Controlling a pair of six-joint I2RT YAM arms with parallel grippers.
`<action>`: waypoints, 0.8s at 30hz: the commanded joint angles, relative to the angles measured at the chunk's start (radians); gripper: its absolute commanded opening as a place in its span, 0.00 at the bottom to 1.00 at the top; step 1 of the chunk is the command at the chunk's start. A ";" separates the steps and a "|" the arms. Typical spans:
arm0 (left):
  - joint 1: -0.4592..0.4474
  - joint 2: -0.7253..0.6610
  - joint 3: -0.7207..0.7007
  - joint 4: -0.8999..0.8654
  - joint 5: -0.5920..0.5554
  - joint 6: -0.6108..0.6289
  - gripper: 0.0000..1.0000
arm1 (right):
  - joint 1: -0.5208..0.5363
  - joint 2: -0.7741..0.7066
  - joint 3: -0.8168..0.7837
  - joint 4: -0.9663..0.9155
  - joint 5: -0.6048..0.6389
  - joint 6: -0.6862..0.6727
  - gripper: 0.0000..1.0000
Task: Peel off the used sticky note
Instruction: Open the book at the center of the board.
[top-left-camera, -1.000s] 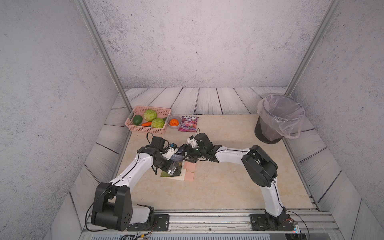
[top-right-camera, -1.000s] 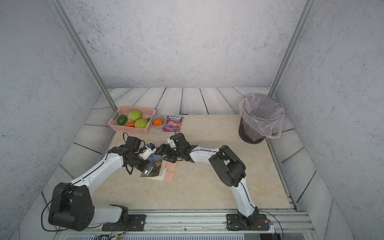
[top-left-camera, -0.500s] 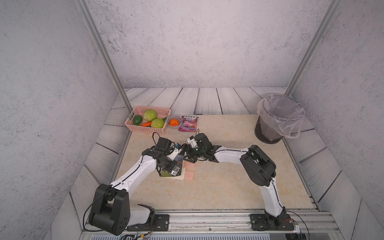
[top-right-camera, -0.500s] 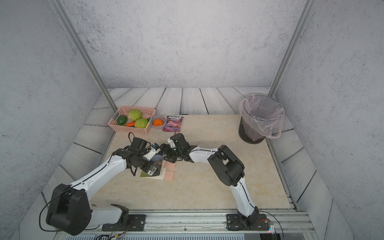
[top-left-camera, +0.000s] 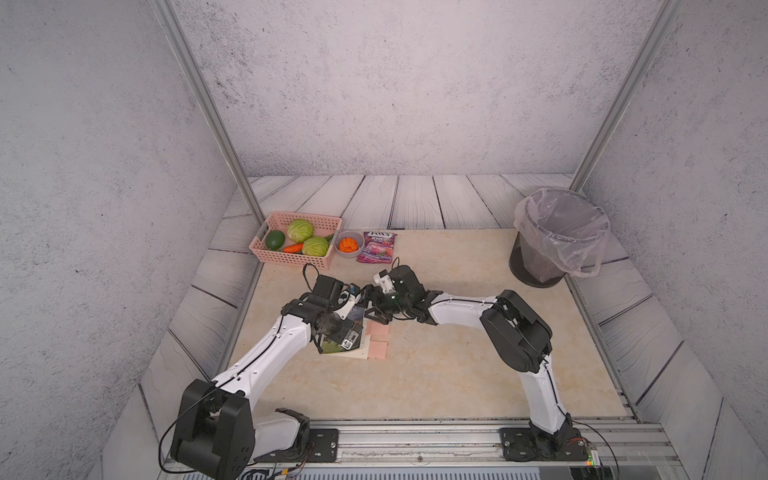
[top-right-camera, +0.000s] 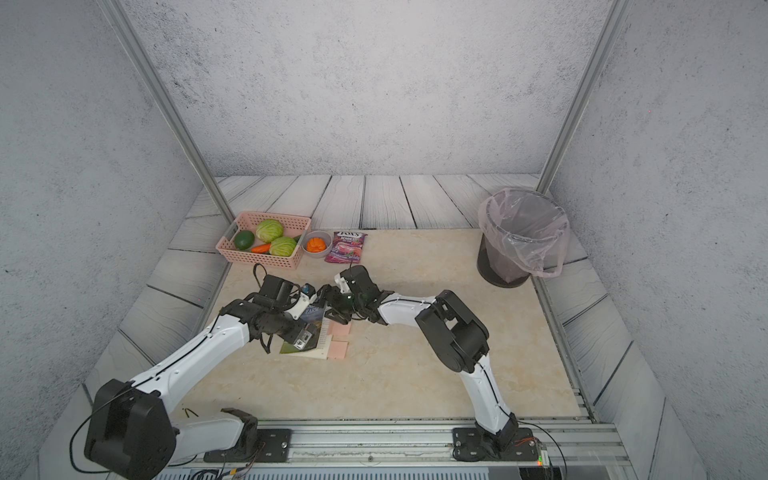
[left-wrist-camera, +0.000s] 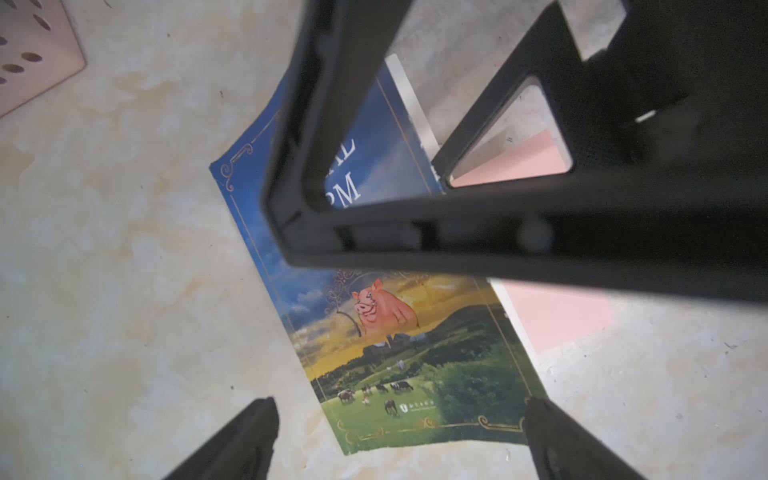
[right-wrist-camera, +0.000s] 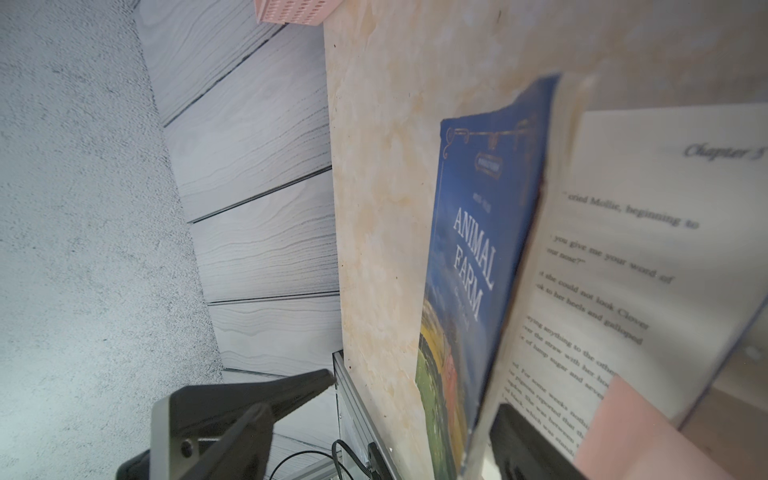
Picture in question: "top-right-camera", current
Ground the vertical aluminium post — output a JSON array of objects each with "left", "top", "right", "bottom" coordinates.
[
  {"left": 98, "top": 0, "right": 235, "bottom": 223},
  {"left": 536, "top": 0, "right": 632, "bottom": 194}
]

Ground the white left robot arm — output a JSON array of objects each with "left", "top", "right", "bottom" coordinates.
[{"left": 81, "top": 275, "right": 316, "bottom": 479}]

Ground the orange carrot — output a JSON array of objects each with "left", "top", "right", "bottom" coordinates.
[{"left": 251, "top": 243, "right": 271, "bottom": 254}]

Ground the dark green avocado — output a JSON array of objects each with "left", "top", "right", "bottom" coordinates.
[{"left": 232, "top": 230, "right": 256, "bottom": 251}]

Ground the blue Animal Farm book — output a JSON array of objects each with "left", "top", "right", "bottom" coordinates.
[{"left": 280, "top": 306, "right": 332, "bottom": 360}]

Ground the black bin with plastic bag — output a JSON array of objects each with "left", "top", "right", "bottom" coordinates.
[{"left": 477, "top": 187, "right": 571, "bottom": 288}]

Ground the green cabbage rear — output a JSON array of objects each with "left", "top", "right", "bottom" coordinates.
[{"left": 254, "top": 219, "right": 284, "bottom": 244}]

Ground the silver aluminium frame rail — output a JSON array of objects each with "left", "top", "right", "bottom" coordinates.
[{"left": 107, "top": 418, "right": 638, "bottom": 480}]

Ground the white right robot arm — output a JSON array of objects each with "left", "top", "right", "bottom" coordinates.
[{"left": 318, "top": 265, "right": 519, "bottom": 458}]

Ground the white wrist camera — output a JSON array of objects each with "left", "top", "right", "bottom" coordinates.
[
  {"left": 286, "top": 284, "right": 317, "bottom": 320},
  {"left": 334, "top": 273, "right": 351, "bottom": 295}
]

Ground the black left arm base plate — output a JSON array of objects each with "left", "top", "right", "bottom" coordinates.
[{"left": 203, "top": 428, "right": 293, "bottom": 463}]

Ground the green cabbage front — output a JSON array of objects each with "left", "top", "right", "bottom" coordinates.
[{"left": 269, "top": 236, "right": 297, "bottom": 258}]

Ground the pink plastic basket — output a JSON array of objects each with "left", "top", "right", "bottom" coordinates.
[{"left": 216, "top": 211, "right": 312, "bottom": 270}]

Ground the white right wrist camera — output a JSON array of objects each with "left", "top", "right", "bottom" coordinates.
[{"left": 334, "top": 273, "right": 351, "bottom": 295}]

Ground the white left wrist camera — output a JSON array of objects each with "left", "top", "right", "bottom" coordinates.
[{"left": 286, "top": 284, "right": 317, "bottom": 320}]

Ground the pink sticky note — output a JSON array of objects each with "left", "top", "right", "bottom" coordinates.
[
  {"left": 327, "top": 340, "right": 348, "bottom": 360},
  {"left": 328, "top": 321, "right": 352, "bottom": 336}
]

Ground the left vertical aluminium post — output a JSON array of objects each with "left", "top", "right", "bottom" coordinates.
[{"left": 98, "top": 0, "right": 235, "bottom": 223}]

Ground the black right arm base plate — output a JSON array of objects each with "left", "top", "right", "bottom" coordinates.
[{"left": 452, "top": 426, "right": 540, "bottom": 462}]

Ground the purple snack packet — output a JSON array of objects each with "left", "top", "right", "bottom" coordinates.
[{"left": 325, "top": 231, "right": 367, "bottom": 265}]

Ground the right vertical aluminium post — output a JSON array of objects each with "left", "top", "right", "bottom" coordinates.
[{"left": 536, "top": 0, "right": 632, "bottom": 194}]

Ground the green cabbage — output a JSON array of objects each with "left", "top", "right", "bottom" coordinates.
[
  {"left": 269, "top": 236, "right": 297, "bottom": 258},
  {"left": 254, "top": 219, "right": 284, "bottom": 244}
]

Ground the small bowl with orange food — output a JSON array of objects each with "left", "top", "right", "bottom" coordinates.
[{"left": 301, "top": 230, "right": 333, "bottom": 258}]

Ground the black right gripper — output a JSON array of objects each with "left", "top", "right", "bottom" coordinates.
[{"left": 315, "top": 284, "right": 366, "bottom": 325}]

